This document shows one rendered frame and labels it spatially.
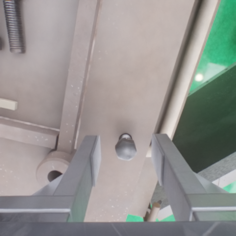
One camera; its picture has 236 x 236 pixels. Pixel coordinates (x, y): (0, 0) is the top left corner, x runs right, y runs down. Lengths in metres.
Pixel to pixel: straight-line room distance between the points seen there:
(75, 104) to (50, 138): 0.04
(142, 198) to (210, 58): 1.46
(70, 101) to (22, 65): 0.06
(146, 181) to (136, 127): 0.21
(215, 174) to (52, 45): 0.39
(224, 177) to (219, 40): 1.43
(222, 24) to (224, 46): 0.17
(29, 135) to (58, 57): 0.08
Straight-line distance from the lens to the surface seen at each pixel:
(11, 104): 0.19
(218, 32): 1.74
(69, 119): 0.16
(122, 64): 0.16
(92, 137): 0.15
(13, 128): 0.19
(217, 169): 0.44
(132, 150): 0.15
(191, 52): 0.29
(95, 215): 0.24
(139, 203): 0.40
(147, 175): 0.36
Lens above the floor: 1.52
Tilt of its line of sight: 74 degrees down
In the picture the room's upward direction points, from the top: 176 degrees counter-clockwise
